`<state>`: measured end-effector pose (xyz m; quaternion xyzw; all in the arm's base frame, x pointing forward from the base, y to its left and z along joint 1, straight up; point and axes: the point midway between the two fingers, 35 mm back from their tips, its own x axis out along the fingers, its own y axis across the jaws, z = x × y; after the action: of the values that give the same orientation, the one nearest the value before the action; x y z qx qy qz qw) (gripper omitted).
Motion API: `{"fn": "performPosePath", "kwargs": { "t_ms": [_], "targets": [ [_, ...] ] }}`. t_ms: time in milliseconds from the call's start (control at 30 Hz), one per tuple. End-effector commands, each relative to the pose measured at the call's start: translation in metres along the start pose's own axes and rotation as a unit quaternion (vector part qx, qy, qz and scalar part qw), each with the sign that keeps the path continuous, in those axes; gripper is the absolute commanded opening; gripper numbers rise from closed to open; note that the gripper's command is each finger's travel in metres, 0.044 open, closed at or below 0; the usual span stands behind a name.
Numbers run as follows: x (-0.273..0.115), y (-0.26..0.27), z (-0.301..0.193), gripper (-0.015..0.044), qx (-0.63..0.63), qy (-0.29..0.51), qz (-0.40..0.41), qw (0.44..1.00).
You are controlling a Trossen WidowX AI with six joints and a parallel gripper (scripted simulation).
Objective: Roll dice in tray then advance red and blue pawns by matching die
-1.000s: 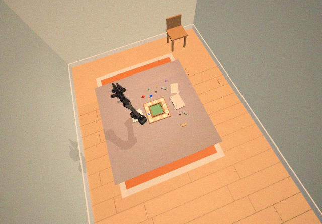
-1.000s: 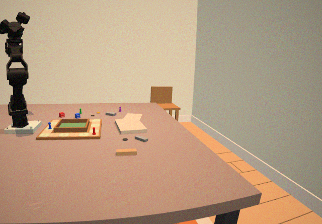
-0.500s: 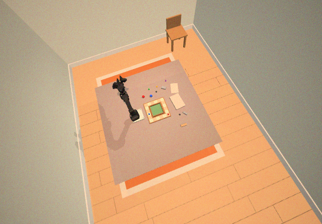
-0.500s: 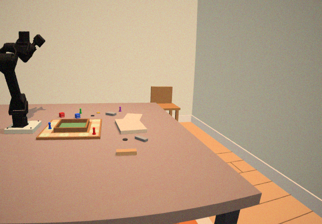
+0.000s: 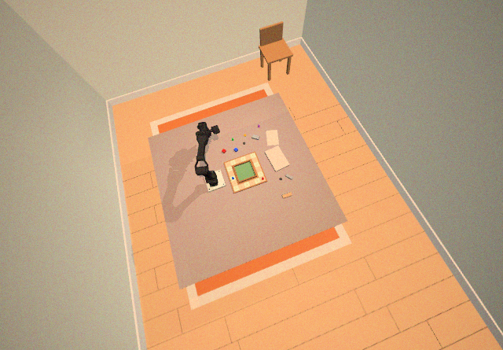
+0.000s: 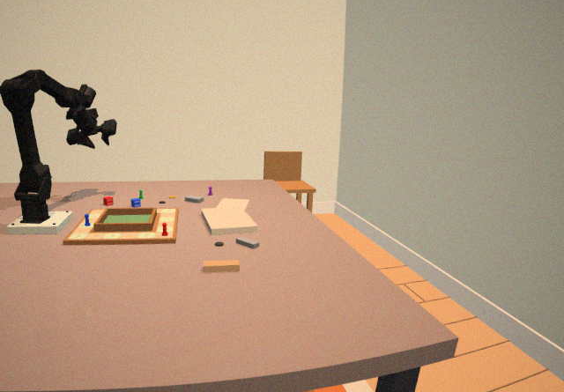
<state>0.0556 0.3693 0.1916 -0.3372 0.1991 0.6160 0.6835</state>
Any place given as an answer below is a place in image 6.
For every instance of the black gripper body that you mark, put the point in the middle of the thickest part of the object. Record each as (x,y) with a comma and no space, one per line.
(108,128)

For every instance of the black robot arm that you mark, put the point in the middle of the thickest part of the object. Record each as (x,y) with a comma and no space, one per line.
(18,96)

